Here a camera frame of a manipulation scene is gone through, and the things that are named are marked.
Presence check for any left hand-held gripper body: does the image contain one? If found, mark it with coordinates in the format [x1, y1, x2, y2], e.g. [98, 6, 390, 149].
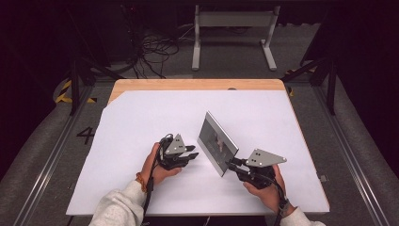
[155, 133, 190, 171]

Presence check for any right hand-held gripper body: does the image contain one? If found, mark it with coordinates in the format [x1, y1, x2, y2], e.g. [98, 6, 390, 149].
[235, 148, 288, 190]

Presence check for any rectangular mirror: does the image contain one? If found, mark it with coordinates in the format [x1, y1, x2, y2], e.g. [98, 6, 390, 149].
[196, 110, 240, 178]

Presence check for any person's left hand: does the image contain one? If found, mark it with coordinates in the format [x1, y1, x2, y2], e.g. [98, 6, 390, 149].
[139, 142, 184, 186]

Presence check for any person's right hand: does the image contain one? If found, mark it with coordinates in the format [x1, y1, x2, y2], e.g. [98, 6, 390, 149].
[242, 164, 296, 217]

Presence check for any wristwatch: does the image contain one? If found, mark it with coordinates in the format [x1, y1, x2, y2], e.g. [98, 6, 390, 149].
[278, 197, 292, 217]

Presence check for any white table sheet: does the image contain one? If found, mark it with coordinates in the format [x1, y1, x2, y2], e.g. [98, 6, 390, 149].
[65, 89, 331, 217]

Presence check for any person's dark clothing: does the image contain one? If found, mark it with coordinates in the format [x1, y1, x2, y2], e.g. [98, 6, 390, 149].
[144, 215, 271, 226]

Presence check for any black metal stand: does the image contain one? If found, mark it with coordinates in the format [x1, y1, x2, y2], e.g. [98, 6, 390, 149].
[280, 56, 339, 116]
[67, 56, 126, 116]

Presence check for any yellow and black floor tape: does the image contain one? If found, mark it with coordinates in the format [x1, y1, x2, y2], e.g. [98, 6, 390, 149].
[55, 79, 98, 105]

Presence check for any white metal stand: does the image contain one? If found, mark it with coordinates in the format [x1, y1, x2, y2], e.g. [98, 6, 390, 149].
[191, 4, 281, 72]

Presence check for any right hand-held gripper cable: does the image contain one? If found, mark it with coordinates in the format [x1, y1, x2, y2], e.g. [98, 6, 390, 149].
[258, 173, 289, 226]

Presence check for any hand-held gripper cable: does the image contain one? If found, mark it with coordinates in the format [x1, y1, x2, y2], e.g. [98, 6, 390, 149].
[141, 133, 174, 226]
[258, 173, 289, 226]

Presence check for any brown bead bracelet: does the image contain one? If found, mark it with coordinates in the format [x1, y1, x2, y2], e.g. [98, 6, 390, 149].
[135, 171, 149, 193]

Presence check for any left hand-held gripper cable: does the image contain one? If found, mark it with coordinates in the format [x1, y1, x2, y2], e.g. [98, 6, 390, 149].
[141, 133, 174, 226]

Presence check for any metal floor rail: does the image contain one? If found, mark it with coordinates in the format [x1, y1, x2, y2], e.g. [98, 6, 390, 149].
[313, 85, 391, 226]
[12, 85, 96, 226]

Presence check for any bundle of black cables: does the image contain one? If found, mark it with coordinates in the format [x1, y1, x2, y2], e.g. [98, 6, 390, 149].
[130, 29, 181, 80]

